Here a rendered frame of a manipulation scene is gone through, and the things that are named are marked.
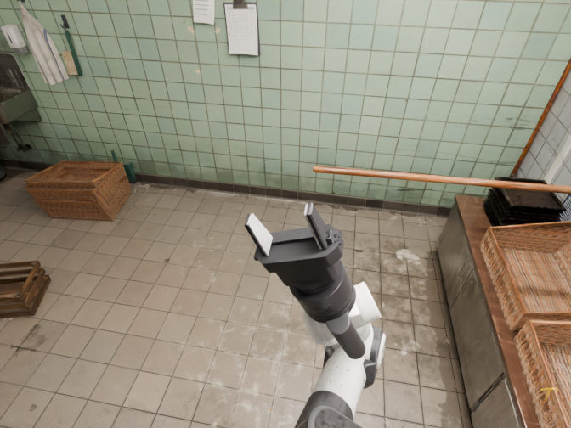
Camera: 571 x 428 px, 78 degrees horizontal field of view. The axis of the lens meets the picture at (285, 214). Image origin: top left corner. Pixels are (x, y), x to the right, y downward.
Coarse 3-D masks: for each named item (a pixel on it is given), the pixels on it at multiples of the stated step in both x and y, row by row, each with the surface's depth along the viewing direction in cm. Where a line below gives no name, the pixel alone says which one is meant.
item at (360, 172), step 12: (324, 168) 150; (336, 168) 149; (348, 168) 149; (420, 180) 145; (432, 180) 144; (444, 180) 143; (456, 180) 143; (468, 180) 142; (480, 180) 142; (492, 180) 142; (552, 192) 139; (564, 192) 138
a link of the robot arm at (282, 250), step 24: (288, 240) 48; (312, 240) 47; (336, 240) 45; (264, 264) 47; (288, 264) 46; (312, 264) 45; (336, 264) 48; (312, 288) 49; (336, 288) 49; (312, 312) 52
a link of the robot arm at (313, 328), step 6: (306, 318) 58; (306, 324) 58; (312, 324) 57; (318, 324) 57; (312, 330) 57; (318, 330) 57; (360, 330) 66; (312, 336) 58; (318, 336) 57; (324, 336) 58; (318, 342) 58; (324, 342) 59; (330, 342) 61; (336, 342) 64
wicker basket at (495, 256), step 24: (504, 240) 194; (528, 240) 191; (552, 240) 189; (504, 264) 170; (528, 264) 189; (552, 264) 188; (504, 288) 176; (528, 288) 176; (552, 288) 176; (504, 312) 165; (528, 312) 149; (552, 312) 146
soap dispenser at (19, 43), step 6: (6, 30) 259; (12, 30) 259; (18, 30) 264; (6, 36) 262; (12, 36) 261; (18, 36) 264; (12, 42) 264; (18, 42) 265; (24, 42) 270; (18, 48) 268; (24, 48) 271
